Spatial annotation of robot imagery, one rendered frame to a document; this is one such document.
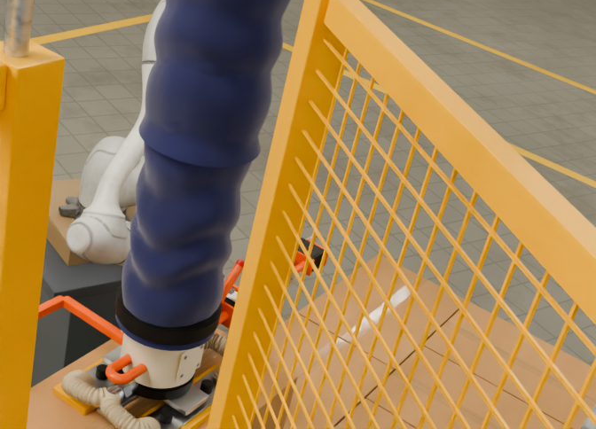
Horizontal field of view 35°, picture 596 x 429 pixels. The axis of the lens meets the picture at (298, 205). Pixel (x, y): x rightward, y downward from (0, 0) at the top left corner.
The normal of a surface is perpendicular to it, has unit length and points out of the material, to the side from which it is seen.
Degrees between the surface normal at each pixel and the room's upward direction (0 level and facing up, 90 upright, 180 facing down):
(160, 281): 105
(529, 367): 0
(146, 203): 75
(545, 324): 0
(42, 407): 0
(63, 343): 90
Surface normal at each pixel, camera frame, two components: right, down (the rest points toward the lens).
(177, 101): -0.39, 0.46
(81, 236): -0.42, 0.03
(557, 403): 0.22, -0.85
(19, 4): 0.19, 0.51
